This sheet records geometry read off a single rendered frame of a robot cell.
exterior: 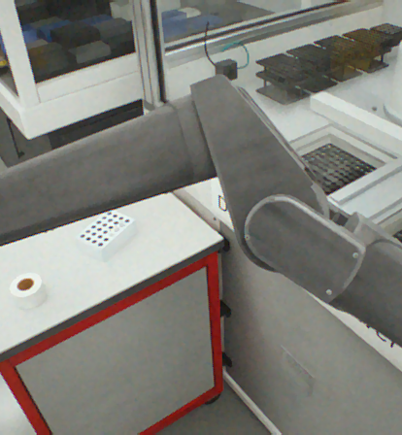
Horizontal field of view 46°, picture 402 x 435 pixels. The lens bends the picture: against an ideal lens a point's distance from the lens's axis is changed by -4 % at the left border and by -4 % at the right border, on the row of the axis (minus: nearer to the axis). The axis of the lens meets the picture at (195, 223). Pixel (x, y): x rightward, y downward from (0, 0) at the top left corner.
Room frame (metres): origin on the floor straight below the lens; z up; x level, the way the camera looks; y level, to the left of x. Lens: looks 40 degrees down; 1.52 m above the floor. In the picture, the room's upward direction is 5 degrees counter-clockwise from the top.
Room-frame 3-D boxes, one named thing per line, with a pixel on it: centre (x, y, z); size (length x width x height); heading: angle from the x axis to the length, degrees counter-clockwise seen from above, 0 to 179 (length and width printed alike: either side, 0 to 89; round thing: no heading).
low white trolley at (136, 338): (0.98, 0.35, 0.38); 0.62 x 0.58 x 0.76; 31
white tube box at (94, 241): (0.89, 0.21, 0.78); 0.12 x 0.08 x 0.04; 143
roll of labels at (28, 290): (0.72, 0.37, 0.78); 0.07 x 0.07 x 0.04
